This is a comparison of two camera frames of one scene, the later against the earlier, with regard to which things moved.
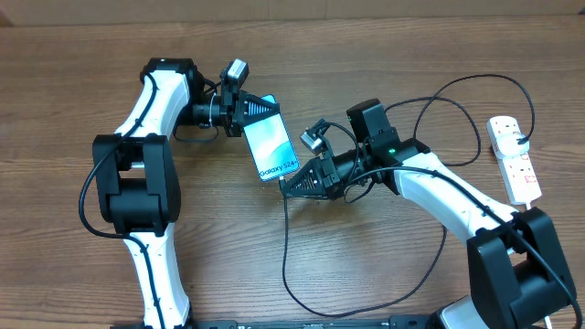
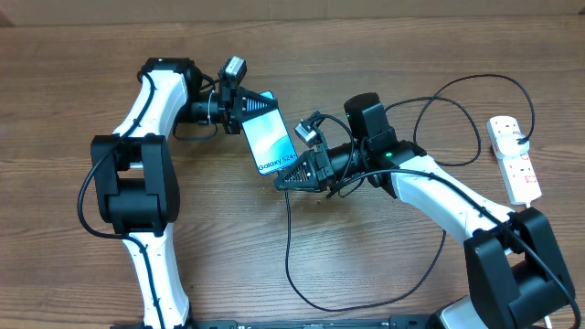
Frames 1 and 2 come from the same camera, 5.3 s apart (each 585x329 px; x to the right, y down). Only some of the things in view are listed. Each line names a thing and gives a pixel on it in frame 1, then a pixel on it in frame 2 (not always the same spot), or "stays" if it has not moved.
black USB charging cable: [435, 94] to [341, 308]
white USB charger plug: [509, 146] stays
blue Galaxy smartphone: [271, 149] stays
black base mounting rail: [394, 322] stays
